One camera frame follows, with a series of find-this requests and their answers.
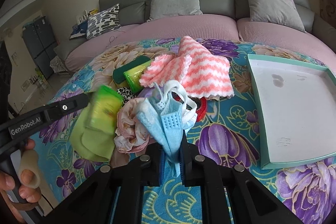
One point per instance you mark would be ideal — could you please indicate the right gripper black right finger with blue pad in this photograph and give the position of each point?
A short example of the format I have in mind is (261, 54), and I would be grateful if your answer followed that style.
(230, 195)

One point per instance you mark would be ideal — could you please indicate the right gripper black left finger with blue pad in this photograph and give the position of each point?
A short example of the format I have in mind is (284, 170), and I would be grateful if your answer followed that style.
(113, 195)

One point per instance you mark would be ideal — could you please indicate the light green cloth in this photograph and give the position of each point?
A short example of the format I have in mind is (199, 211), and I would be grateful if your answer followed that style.
(91, 144)

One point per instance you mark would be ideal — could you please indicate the pink floral fabric scrunchie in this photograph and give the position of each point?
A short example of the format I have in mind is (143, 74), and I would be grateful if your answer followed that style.
(131, 135)

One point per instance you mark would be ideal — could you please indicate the light blue face mask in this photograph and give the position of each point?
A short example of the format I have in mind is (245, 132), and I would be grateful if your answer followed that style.
(166, 115)

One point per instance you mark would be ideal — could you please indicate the person's left hand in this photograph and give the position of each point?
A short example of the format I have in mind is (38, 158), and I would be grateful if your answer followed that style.
(29, 194)

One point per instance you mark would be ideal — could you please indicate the floral table cloth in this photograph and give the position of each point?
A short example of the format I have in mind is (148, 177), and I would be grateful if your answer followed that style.
(228, 133)

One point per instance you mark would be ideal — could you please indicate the dark grey cabinet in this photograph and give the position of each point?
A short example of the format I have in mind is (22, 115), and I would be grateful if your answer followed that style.
(40, 41)

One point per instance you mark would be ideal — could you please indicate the red tape roll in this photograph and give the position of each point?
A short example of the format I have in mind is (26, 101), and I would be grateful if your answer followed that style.
(201, 106)

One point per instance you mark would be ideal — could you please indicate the teal rimmed white tray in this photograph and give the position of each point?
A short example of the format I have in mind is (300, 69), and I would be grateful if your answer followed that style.
(295, 103)

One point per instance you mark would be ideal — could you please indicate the black white leopard scrunchie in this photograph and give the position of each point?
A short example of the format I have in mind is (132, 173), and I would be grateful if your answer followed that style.
(125, 93)

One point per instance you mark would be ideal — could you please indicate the navy blue cushion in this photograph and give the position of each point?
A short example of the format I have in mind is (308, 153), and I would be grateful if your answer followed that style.
(79, 30)

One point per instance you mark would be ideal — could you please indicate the purple cloth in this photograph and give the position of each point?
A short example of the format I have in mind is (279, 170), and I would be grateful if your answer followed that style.
(147, 92)

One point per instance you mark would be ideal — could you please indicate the yellow green tissue pack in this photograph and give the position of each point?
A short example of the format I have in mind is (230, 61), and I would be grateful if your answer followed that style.
(133, 76)

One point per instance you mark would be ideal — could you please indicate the pink white striped towel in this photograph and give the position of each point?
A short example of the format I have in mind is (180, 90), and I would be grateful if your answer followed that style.
(201, 73)

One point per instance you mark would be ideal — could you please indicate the leopard print cushion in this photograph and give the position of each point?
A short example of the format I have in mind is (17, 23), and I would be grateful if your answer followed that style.
(103, 22)

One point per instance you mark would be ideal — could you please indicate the pink sofa seat cover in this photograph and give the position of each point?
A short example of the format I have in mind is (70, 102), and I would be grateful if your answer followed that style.
(320, 44)

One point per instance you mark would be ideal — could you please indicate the grey pink cushion right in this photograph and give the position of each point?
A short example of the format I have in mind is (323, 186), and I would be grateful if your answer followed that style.
(282, 12)

